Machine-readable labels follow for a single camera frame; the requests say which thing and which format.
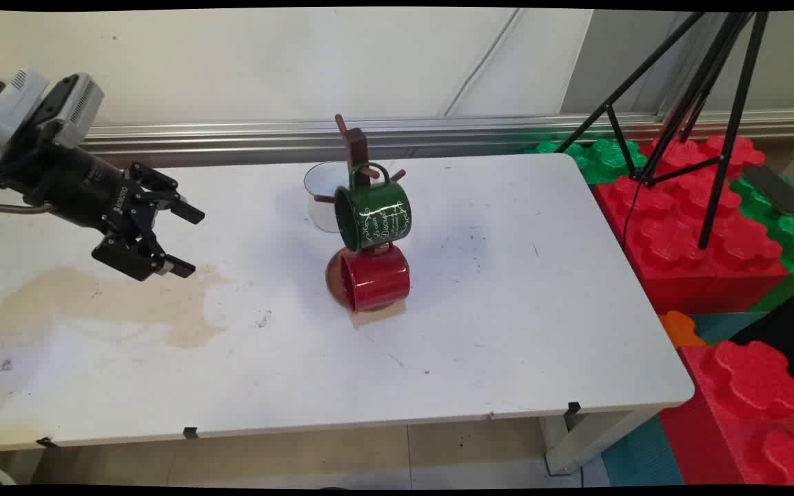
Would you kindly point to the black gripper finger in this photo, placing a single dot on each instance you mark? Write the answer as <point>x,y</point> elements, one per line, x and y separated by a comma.
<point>163,196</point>
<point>131,258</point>

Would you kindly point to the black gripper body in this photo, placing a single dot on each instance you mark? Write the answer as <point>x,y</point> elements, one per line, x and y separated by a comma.
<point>73,186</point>

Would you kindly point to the red enamel mug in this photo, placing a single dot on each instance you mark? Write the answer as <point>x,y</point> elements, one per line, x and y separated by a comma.
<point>376,279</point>

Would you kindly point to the brown wooden mug tree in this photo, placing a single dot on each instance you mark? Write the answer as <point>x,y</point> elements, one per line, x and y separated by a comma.
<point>355,145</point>

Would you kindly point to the green enamel mug white script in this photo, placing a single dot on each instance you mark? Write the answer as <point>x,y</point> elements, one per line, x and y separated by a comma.
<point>376,210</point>

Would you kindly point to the white table leg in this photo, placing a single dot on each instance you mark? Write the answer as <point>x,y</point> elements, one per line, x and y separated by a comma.
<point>576,444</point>

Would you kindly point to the large red foam brick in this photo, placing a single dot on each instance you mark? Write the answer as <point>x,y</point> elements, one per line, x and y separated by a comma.
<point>679,275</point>
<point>748,379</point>

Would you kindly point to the orange foam piece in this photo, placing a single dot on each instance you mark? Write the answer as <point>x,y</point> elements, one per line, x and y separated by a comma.
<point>679,329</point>

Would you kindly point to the black tripod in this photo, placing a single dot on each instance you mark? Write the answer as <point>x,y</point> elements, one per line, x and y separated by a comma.
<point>735,124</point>

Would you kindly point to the black smartphone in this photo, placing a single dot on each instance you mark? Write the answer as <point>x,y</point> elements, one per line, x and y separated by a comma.
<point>776,189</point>

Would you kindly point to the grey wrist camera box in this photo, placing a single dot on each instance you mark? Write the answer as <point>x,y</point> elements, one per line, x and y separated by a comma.
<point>76,103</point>

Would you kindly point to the aluminium wall rail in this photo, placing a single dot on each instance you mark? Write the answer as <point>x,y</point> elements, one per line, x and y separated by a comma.
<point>231,138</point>

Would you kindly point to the white wall conduit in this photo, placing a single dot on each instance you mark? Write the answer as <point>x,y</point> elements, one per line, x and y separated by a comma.
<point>483,62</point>

